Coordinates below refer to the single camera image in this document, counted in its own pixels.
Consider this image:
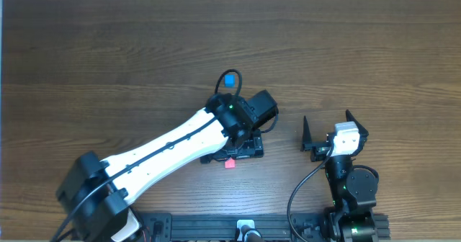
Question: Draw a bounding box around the mounting rail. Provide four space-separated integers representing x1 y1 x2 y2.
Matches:
138 212 392 242

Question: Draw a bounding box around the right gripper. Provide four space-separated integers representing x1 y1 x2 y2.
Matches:
300 109 370 163

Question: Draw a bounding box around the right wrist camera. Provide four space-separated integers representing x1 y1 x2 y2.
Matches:
330 121 361 157

